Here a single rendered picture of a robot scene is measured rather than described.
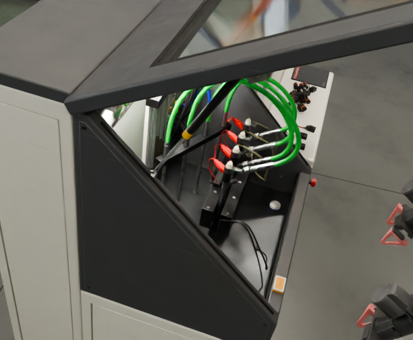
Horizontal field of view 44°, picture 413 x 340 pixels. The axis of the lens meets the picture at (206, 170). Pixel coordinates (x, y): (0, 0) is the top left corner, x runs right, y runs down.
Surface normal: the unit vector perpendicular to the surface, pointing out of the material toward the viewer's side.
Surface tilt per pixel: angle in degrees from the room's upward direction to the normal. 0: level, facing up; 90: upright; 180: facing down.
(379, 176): 0
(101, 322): 90
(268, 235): 0
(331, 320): 0
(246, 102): 90
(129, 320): 90
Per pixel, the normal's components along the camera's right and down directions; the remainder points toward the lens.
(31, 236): -0.29, 0.61
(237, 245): 0.14, -0.74
